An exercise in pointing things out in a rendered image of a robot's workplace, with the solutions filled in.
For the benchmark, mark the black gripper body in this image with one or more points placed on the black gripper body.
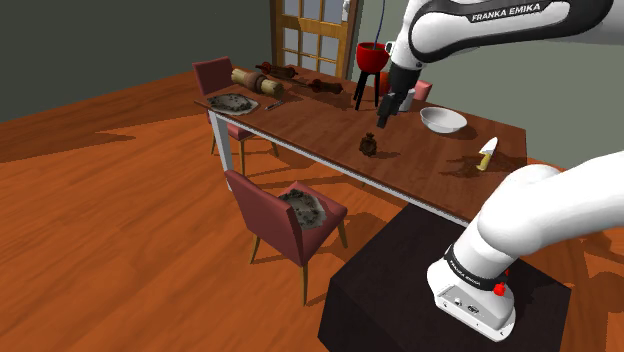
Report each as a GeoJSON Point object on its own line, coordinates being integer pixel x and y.
{"type": "Point", "coordinates": [402, 80]}

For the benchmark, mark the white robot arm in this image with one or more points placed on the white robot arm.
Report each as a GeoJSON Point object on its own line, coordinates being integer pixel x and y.
{"type": "Point", "coordinates": [536, 209]}

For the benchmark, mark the red pot on black stand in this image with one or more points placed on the red pot on black stand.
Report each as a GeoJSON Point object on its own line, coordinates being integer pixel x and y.
{"type": "Point", "coordinates": [370, 56]}

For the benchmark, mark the white bowl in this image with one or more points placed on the white bowl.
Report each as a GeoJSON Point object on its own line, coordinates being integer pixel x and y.
{"type": "Point", "coordinates": [442, 119]}

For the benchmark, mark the small brown vase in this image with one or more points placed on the small brown vase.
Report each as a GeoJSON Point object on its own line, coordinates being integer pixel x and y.
{"type": "Point", "coordinates": [368, 145]}

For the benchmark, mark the dark red-brown rolling pin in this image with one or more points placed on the dark red-brown rolling pin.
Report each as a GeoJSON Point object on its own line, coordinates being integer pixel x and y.
{"type": "Point", "coordinates": [325, 86]}
{"type": "Point", "coordinates": [278, 71]}

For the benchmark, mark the wooden dining table white legs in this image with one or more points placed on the wooden dining table white legs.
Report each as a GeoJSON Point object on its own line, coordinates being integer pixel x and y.
{"type": "Point", "coordinates": [317, 128]}

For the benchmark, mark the wooden door with glass panes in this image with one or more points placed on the wooden door with glass panes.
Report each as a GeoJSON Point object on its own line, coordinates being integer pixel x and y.
{"type": "Point", "coordinates": [312, 34]}

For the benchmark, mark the dark pen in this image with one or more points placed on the dark pen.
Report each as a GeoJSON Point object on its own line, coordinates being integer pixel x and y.
{"type": "Point", "coordinates": [274, 105]}

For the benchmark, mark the tan and brown pepper mill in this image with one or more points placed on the tan and brown pepper mill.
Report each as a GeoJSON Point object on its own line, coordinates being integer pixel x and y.
{"type": "Point", "coordinates": [257, 83]}

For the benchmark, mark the grey speckled flat cloth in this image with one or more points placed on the grey speckled flat cloth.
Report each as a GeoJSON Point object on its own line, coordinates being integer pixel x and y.
{"type": "Point", "coordinates": [306, 209]}
{"type": "Point", "coordinates": [232, 103]}

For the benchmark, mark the dark robot stand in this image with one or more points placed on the dark robot stand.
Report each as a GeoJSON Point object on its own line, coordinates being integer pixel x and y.
{"type": "Point", "coordinates": [390, 292]}

